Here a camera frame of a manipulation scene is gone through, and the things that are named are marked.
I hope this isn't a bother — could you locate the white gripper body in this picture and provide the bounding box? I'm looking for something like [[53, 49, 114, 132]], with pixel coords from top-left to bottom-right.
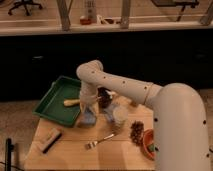
[[79, 81, 99, 115]]

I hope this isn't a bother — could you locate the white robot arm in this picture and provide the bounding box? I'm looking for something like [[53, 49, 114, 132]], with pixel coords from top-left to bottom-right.
[[76, 60, 211, 171]]

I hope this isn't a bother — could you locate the clear plastic cup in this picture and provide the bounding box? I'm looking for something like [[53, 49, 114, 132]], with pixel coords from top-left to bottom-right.
[[113, 106, 128, 130]]

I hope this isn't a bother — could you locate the yellow banana in tray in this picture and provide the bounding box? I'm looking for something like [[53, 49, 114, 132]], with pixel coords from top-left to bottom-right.
[[63, 99, 80, 107]]

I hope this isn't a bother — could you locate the green plastic tray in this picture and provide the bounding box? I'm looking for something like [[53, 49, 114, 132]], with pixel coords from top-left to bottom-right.
[[34, 76, 81, 127]]

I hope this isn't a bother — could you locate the silver metal fork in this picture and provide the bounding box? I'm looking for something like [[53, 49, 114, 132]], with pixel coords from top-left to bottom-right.
[[85, 133, 115, 150]]

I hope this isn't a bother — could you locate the brown pine cone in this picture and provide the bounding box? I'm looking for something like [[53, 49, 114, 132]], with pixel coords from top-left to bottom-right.
[[130, 121, 144, 146]]

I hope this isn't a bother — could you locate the orange bowl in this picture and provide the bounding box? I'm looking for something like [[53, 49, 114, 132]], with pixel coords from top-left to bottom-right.
[[142, 129, 154, 160]]

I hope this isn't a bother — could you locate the red object on shelf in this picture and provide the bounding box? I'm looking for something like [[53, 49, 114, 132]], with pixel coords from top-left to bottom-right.
[[79, 16, 92, 25]]

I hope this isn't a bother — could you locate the black stand at left edge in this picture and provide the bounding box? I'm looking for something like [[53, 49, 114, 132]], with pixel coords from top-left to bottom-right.
[[5, 138, 14, 171]]

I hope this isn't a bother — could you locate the black office chair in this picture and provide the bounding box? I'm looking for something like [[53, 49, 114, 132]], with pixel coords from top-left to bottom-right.
[[8, 0, 43, 16]]

